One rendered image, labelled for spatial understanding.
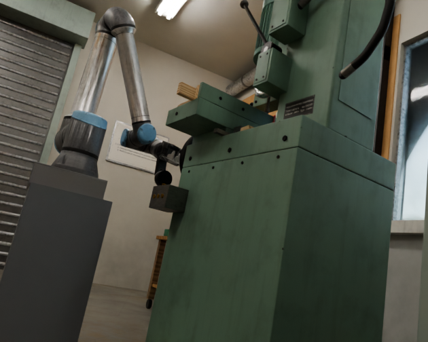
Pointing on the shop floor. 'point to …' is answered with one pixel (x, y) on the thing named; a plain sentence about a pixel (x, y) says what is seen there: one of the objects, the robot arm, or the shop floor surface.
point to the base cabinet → (274, 254)
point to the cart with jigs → (156, 268)
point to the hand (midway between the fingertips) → (176, 165)
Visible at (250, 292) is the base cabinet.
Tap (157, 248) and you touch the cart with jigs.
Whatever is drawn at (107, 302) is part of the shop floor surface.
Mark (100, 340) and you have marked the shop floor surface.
